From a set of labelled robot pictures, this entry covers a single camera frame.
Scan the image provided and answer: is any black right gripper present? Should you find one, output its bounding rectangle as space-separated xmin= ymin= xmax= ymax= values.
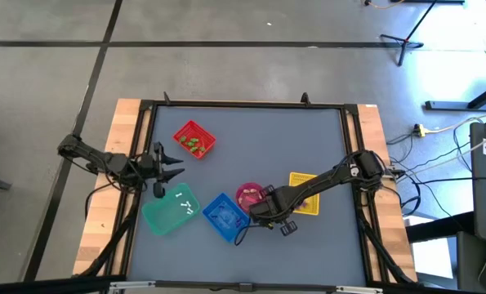
xmin=248 ymin=184 xmax=299 ymax=238

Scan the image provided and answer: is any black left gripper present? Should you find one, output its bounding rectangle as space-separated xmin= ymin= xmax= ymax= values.
xmin=138 ymin=140 xmax=186 ymax=200

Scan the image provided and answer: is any pink round plastic bowl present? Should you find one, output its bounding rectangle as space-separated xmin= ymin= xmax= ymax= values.
xmin=234 ymin=181 xmax=268 ymax=215

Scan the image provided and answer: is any blue plastic basket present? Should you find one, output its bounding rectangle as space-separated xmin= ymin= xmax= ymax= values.
xmin=201 ymin=192 xmax=252 ymax=244

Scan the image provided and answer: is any red plastic basket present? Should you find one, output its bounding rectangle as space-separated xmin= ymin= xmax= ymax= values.
xmin=172 ymin=119 xmax=217 ymax=160

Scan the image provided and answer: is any yellow plastic basket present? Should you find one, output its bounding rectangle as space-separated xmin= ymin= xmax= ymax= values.
xmin=288 ymin=171 xmax=321 ymax=216

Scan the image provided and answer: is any green translucent plastic bin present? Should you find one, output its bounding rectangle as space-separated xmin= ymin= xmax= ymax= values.
xmin=140 ymin=182 xmax=202 ymax=237

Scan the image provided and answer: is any black support beam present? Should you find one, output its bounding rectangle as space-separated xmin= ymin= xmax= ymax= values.
xmin=405 ymin=211 xmax=476 ymax=244

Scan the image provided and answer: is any black crossbeam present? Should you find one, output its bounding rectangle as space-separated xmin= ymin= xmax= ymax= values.
xmin=0 ymin=274 xmax=486 ymax=294

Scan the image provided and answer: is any dark cabinet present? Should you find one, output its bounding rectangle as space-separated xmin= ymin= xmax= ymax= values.
xmin=456 ymin=230 xmax=486 ymax=293

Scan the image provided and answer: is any black desk leg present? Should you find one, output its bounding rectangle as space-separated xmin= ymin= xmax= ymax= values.
xmin=425 ymin=79 xmax=486 ymax=112

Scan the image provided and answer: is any black tripod stand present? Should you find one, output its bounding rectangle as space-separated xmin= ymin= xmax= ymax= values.
xmin=379 ymin=0 xmax=439 ymax=67

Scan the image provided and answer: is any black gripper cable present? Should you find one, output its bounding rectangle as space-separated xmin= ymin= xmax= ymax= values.
xmin=234 ymin=222 xmax=268 ymax=247

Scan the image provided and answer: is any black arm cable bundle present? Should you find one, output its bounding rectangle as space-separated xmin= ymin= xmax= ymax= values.
xmin=77 ymin=191 xmax=144 ymax=278
xmin=355 ymin=203 xmax=417 ymax=285

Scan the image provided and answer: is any black table frame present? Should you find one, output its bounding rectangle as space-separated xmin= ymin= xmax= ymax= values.
xmin=103 ymin=99 xmax=393 ymax=287

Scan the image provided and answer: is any silver metal bracket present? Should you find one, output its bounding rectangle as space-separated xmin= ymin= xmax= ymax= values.
xmin=109 ymin=279 xmax=157 ymax=293
xmin=335 ymin=285 xmax=385 ymax=294

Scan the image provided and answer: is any white floor cable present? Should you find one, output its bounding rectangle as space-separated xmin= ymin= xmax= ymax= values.
xmin=424 ymin=108 xmax=486 ymax=135

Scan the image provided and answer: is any black floor cable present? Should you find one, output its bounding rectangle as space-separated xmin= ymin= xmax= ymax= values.
xmin=409 ymin=176 xmax=486 ymax=185

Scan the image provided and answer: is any yellowish floor cable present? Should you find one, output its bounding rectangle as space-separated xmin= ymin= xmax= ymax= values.
xmin=363 ymin=0 xmax=407 ymax=11

